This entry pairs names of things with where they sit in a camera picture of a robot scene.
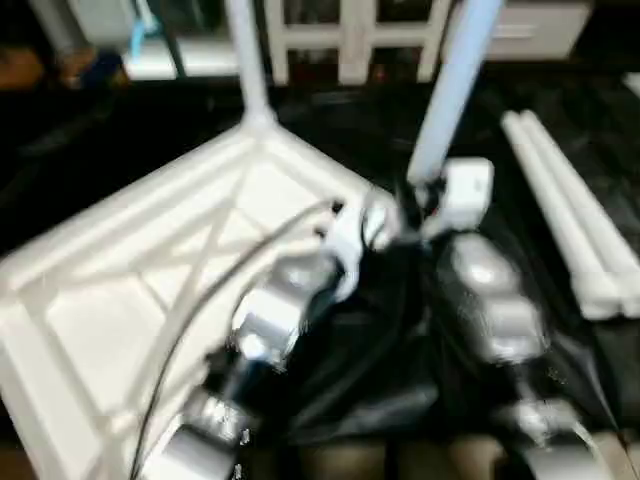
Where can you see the black work mat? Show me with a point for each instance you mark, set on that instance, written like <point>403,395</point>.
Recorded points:
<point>470,360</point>

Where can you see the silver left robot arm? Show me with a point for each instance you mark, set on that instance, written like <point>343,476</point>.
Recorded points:
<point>270,320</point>

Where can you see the white drawer unit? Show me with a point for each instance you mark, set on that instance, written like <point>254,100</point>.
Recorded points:
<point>535,25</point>

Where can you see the white plastic table leg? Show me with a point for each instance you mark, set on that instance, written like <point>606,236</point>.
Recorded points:
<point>560,220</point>
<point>455,90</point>
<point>250,60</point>
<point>590,220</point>

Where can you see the turquoise plastic stool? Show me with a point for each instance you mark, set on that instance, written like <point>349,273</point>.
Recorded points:
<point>142,30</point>

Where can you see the grey metal pole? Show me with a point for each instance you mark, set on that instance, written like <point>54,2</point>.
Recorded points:
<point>172,40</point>

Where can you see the white plastic table top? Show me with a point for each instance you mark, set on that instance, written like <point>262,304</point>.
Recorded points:
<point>120,280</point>

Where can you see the blue box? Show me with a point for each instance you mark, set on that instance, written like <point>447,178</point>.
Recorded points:
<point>100,68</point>

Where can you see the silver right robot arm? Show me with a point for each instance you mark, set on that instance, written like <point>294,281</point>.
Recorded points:
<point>490,310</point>

